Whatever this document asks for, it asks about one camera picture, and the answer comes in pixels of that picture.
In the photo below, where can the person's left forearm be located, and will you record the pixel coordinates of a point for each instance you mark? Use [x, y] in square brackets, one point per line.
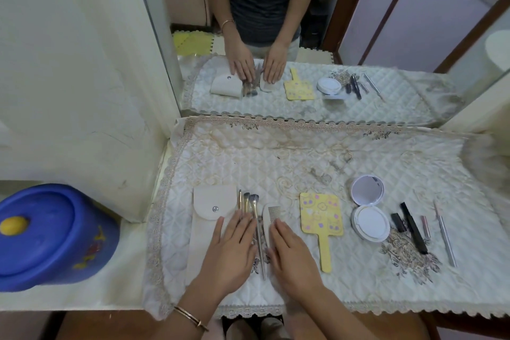
[187, 318]

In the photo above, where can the white quilted lace-edged cloth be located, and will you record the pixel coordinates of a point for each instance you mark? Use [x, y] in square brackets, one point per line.
[302, 160]

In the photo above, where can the person's right hand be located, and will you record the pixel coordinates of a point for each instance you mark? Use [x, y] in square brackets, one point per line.
[295, 264]

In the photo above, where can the silver eyebrow pencil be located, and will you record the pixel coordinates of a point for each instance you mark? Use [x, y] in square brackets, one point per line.
[446, 236]

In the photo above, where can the blue plastic lidded bucket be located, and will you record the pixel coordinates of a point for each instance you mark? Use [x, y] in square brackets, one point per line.
[51, 236]

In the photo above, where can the white round compact case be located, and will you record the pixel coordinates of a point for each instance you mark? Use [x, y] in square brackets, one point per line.
[370, 222]

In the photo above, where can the pink lip gloss tube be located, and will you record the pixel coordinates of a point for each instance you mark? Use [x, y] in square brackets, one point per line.
[426, 227]

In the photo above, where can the thin gold makeup brush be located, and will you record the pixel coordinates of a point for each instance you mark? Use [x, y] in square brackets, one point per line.
[240, 200]

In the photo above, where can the short black lipstick tube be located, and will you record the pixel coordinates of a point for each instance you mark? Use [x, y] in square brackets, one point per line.
[398, 222]

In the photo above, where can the person's left little finger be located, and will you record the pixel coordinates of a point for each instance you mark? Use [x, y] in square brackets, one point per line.
[216, 234]

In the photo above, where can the person's right thumb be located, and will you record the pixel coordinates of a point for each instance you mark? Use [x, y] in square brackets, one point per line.
[272, 253]

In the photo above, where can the yellow flowered hand mirror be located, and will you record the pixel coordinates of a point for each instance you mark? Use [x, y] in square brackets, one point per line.
[320, 214]

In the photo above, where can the person's left hand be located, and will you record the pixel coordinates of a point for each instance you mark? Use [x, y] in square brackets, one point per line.
[229, 262]

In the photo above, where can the large wall mirror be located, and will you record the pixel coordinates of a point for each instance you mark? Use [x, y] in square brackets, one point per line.
[398, 33]

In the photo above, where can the white comb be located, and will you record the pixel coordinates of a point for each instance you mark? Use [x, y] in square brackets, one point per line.
[271, 214]

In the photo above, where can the person's left thumb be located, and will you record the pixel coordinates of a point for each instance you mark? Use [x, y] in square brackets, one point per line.
[255, 253]

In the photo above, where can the long black mascara tube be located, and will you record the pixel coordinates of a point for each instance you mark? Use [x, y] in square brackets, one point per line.
[414, 229]

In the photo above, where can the short grey-bristle makeup brush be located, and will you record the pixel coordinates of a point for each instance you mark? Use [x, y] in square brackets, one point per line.
[246, 201]

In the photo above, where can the beige snap brush pouch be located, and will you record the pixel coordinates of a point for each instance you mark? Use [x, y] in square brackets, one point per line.
[207, 212]

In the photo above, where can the person's right forearm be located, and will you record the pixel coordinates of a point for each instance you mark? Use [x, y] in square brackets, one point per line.
[334, 318]

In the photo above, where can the person's left middle finger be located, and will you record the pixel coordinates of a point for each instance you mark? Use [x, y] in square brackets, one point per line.
[244, 227]

